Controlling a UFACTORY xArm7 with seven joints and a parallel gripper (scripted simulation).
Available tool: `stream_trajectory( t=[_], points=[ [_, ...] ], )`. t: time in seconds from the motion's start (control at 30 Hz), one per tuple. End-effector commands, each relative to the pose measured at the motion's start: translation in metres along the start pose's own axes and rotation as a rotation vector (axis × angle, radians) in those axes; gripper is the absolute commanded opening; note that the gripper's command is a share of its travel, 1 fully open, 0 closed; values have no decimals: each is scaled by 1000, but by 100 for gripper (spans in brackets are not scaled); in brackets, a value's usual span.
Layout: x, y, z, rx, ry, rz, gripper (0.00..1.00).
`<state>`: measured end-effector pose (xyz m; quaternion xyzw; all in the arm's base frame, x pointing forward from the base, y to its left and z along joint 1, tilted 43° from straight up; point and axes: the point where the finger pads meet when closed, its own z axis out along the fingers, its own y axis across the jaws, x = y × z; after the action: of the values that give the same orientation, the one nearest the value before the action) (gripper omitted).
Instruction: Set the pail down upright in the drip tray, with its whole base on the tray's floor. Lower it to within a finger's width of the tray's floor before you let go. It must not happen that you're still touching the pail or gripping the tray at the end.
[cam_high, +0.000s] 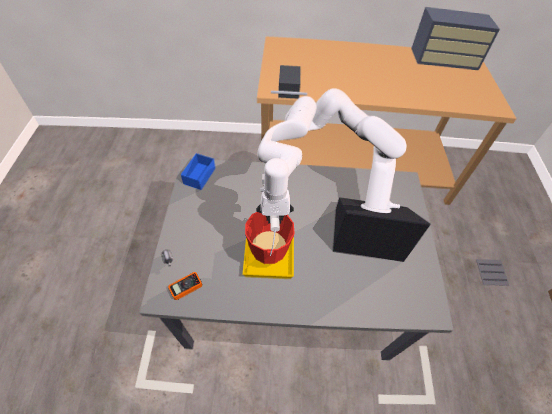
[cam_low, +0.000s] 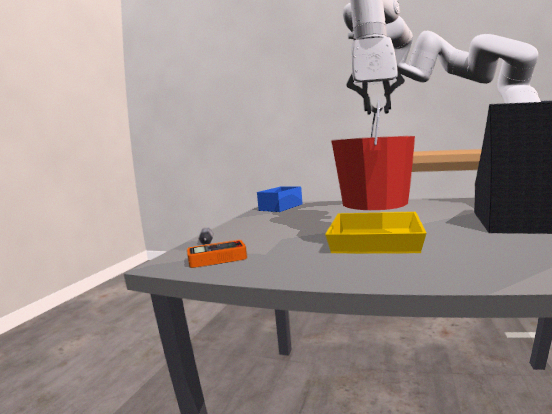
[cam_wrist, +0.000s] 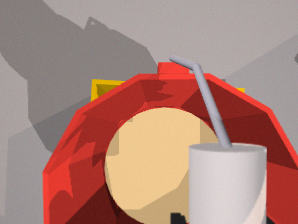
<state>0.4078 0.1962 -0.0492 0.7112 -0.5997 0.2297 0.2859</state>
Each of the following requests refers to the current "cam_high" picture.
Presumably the blue open box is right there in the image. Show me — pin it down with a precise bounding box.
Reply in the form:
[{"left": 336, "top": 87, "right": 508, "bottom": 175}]
[{"left": 181, "top": 153, "right": 215, "bottom": 190}]

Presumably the orange pocket multimeter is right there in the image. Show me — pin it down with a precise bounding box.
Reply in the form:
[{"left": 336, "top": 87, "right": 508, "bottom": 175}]
[{"left": 168, "top": 272, "right": 202, "bottom": 300}]

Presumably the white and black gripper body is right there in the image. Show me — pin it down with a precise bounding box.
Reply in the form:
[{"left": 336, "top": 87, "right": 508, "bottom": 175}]
[{"left": 261, "top": 189, "right": 290, "bottom": 216}]

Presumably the yellow rectangular tray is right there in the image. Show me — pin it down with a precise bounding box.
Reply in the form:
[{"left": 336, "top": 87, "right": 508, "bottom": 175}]
[{"left": 243, "top": 237, "right": 294, "bottom": 279}]

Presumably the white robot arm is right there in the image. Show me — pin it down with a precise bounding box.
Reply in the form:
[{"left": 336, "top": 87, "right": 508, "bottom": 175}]
[{"left": 257, "top": 88, "right": 406, "bottom": 213}]

